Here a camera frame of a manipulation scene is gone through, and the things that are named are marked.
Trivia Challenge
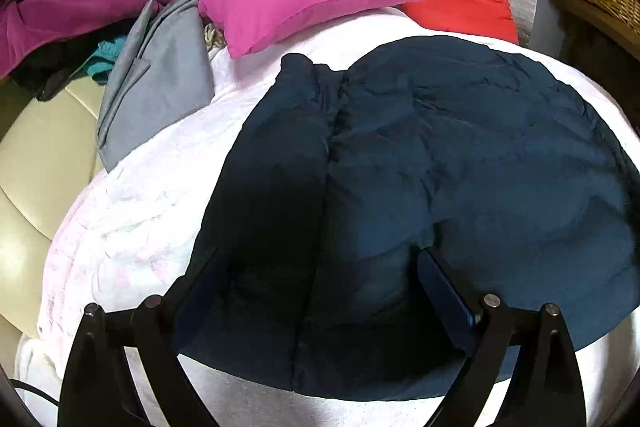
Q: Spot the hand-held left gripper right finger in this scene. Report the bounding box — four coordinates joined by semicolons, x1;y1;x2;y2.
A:
415;247;588;427

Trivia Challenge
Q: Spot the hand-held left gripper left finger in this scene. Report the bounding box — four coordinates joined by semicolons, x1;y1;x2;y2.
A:
57;247;218;427

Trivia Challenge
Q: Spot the navy blue puffer jacket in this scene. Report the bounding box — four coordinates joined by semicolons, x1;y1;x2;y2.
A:
172;34;640;403

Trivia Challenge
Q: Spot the white embossed blanket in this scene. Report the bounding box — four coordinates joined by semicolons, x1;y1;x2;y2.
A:
15;4;640;427

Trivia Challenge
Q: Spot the cream leather sofa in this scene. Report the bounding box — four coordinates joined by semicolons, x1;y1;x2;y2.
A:
0;74;113;378

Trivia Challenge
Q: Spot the grey cloth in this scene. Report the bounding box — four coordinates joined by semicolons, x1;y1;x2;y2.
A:
97;0;216;172

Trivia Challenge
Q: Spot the teal cloth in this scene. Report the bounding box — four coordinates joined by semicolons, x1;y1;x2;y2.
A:
82;39;128;85

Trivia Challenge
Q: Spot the black cloth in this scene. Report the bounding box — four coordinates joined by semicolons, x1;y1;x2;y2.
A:
10;19;146;102

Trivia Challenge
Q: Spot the dark wooden furniture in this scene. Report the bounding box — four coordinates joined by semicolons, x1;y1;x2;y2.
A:
542;0;640;118

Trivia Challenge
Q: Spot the magenta cloth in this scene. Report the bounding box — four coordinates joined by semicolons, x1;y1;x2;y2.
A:
0;0;173;80

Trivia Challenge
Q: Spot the black cable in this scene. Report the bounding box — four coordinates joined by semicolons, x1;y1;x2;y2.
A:
10;379;61;408

